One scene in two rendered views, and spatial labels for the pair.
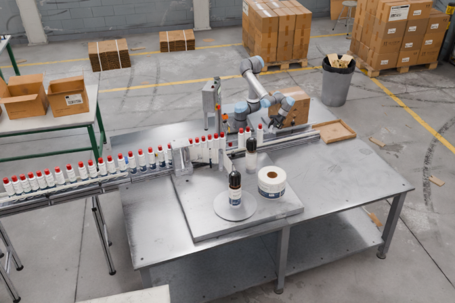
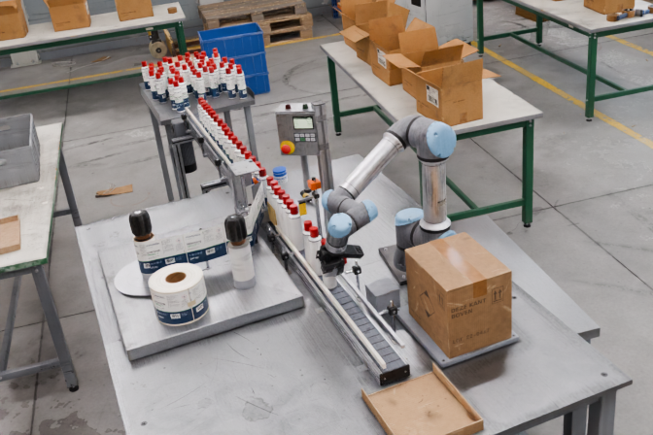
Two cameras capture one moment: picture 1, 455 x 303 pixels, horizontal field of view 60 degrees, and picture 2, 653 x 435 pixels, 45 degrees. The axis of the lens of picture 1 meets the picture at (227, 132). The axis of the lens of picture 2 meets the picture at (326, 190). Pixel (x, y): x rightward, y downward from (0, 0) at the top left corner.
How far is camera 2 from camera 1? 3.94 m
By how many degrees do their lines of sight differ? 75
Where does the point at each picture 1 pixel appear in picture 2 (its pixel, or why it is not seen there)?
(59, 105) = (421, 95)
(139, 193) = (215, 203)
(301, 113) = (436, 317)
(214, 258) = not seen: hidden behind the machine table
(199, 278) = not seen: hidden behind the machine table
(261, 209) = (135, 303)
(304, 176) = (232, 361)
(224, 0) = not seen: outside the picture
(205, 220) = (127, 254)
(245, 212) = (130, 285)
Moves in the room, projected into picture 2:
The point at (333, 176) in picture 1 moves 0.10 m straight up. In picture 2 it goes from (229, 405) to (224, 381)
